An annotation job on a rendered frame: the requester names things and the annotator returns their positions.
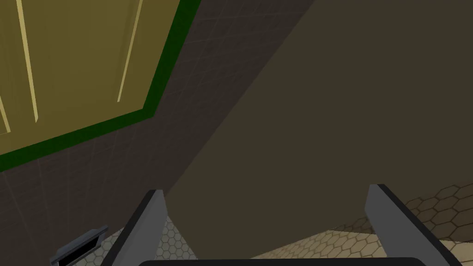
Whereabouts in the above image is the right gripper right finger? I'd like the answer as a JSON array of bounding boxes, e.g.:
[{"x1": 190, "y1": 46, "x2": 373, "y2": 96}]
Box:
[{"x1": 364, "y1": 183, "x2": 463, "y2": 266}]

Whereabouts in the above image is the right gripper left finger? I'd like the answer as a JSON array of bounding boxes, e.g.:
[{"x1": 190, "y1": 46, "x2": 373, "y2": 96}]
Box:
[{"x1": 100, "y1": 189, "x2": 169, "y2": 266}]

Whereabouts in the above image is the grey wall vent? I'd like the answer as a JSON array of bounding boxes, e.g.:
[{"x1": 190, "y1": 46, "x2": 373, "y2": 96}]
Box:
[{"x1": 49, "y1": 225, "x2": 109, "y2": 266}]

